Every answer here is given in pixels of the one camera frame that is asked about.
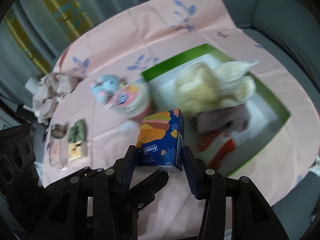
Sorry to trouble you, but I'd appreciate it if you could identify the crumpled beige fabric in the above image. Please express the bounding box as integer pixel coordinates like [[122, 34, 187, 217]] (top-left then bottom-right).
[[32, 72, 83, 124]]

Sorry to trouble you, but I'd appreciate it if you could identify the pink lidded canister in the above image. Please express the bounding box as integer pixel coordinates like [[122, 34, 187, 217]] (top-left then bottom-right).
[[110, 80, 154, 124]]

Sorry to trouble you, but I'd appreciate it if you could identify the blue elephant plush toy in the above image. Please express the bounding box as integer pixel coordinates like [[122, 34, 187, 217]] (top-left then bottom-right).
[[90, 74, 125, 104]]

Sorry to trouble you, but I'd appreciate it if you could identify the yellow and cream fluffy towel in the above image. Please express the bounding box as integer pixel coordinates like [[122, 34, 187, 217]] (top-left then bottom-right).
[[175, 62, 257, 117], [211, 59, 260, 88]]

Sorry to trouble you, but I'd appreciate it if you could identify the dark object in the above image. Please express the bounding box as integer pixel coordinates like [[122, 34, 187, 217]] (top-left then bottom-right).
[[14, 102, 38, 125]]

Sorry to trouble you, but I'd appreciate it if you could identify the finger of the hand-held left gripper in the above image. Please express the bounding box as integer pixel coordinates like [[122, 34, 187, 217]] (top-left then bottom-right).
[[126, 169, 170, 212], [46, 166, 118, 188]]

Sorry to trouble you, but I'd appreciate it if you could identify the crumpled white tissue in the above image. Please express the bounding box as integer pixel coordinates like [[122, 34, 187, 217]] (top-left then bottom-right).
[[309, 155, 320, 178]]

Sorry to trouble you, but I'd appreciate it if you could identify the glass bottle with metal lid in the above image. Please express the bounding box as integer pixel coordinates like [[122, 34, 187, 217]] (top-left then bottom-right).
[[49, 123, 69, 168]]

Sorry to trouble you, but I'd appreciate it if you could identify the blue tissue pack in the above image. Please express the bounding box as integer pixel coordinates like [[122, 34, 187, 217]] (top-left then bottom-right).
[[135, 109, 186, 174]]

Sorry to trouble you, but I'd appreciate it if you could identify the pink printed bedsheet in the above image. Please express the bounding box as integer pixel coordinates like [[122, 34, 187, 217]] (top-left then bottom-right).
[[41, 0, 320, 238]]

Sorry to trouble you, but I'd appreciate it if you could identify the grey-green fluffy cloth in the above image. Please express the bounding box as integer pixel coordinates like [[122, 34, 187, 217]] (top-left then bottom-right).
[[67, 119, 88, 143]]

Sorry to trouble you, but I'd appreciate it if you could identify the green cardboard box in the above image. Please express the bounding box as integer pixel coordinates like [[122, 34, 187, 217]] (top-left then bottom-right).
[[141, 43, 292, 178]]

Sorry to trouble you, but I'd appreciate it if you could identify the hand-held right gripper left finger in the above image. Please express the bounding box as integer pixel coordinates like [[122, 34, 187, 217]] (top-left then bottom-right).
[[29, 145, 140, 240]]

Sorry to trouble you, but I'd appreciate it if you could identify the yellow tissue packet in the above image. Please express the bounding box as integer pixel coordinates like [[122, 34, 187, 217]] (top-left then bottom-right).
[[68, 140, 87, 162]]

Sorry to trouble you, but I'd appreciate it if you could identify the grey sofa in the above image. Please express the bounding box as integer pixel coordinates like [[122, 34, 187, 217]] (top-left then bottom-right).
[[207, 0, 320, 230]]

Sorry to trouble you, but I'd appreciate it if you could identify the purple fluffy cloth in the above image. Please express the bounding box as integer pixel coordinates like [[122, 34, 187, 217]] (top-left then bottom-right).
[[195, 105, 250, 135]]

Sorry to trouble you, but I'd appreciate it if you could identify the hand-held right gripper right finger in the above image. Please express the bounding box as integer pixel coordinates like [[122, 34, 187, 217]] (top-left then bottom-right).
[[183, 145, 291, 240]]

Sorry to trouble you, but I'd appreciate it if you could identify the red white snack packet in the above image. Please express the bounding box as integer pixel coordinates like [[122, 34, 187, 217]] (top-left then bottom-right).
[[196, 130, 238, 165]]

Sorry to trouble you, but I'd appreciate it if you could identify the yellow patterned curtain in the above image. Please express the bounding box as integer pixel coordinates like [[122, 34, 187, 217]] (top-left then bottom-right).
[[5, 0, 95, 68]]

